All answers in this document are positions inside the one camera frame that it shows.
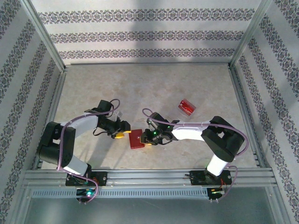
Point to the red card holder wallet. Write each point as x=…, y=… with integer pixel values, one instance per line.
x=136, y=138

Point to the clear acrylic card stand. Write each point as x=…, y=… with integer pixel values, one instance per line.
x=185, y=114

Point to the stack of red credit cards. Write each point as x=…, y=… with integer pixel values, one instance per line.
x=187, y=107

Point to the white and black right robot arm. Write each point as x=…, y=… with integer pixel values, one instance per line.
x=187, y=134

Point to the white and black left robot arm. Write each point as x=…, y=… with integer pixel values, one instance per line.
x=81, y=122

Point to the grey sheet metal panel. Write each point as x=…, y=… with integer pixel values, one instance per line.
x=149, y=210

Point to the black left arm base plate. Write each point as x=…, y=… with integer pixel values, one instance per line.
x=102, y=178

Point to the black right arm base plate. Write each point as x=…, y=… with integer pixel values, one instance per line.
x=196, y=178

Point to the aluminium frame rail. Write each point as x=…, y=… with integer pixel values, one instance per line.
x=149, y=64
x=50, y=116
x=247, y=116

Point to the aluminium frame post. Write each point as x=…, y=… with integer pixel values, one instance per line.
x=250, y=35
x=44, y=35

